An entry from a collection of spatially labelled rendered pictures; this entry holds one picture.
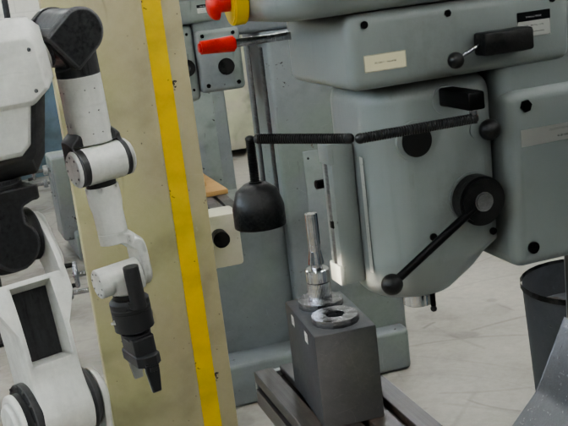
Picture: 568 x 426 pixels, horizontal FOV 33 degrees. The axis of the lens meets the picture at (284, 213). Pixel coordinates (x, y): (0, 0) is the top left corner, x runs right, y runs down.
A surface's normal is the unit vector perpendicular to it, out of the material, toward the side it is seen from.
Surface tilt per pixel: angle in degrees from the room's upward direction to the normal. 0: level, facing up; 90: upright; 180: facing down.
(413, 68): 90
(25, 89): 90
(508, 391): 0
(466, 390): 0
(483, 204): 90
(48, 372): 79
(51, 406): 66
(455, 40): 90
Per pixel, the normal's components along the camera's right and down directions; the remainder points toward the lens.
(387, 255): -0.51, 0.27
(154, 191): 0.33, 0.19
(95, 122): 0.59, 0.17
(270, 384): -0.11, -0.96
